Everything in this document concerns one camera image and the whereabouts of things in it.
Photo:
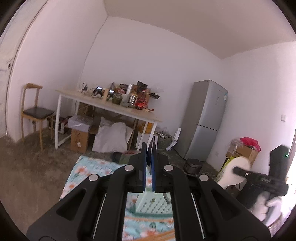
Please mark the floral blue tablecloth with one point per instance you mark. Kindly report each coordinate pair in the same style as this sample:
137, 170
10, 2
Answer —
135, 227

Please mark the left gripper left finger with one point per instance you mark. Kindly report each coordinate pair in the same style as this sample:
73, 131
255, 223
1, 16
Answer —
95, 209

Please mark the white side table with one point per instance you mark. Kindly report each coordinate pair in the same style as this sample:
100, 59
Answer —
147, 117

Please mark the wooden chopstick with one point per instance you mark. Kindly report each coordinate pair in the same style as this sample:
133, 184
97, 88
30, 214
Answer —
170, 235

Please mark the cardboard box under table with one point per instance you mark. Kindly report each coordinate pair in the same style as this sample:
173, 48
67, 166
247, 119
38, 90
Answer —
79, 141

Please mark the silver refrigerator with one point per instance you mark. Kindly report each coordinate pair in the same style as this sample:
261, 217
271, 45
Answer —
202, 120

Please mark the white plastic rice spoon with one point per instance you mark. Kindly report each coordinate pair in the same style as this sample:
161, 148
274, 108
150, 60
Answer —
230, 178

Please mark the white gloved right hand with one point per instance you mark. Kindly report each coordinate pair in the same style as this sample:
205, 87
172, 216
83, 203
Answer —
266, 209

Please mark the wooden chair black seat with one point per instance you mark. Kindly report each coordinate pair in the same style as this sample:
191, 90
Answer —
35, 114

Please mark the mint green utensil holder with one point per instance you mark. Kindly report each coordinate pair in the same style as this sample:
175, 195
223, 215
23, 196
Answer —
152, 204

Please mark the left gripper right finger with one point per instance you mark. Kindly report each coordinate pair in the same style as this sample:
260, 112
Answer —
202, 210

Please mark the red plastic bag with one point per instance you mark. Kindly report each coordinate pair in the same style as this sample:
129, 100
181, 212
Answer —
250, 142

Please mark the white pillow bag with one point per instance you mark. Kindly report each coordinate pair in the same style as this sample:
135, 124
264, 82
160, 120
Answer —
112, 137

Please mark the rice sack bag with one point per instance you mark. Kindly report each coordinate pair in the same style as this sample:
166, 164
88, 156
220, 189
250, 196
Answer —
223, 168

